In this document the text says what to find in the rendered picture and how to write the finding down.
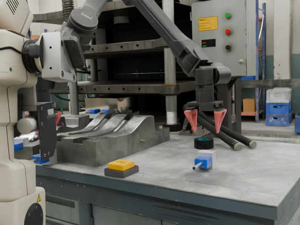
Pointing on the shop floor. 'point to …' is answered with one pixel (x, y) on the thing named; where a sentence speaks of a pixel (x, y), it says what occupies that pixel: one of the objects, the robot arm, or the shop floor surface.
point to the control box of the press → (227, 41)
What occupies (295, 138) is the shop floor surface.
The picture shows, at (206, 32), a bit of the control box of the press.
